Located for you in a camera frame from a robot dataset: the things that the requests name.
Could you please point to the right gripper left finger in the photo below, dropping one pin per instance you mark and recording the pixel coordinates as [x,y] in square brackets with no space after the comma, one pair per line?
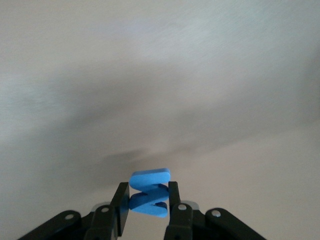
[120,212]

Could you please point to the blue foam letter M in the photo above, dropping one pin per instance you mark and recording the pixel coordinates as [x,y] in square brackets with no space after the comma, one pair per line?
[150,180]

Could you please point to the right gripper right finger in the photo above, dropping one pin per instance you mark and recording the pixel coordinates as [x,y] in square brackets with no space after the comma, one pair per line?
[175,200]

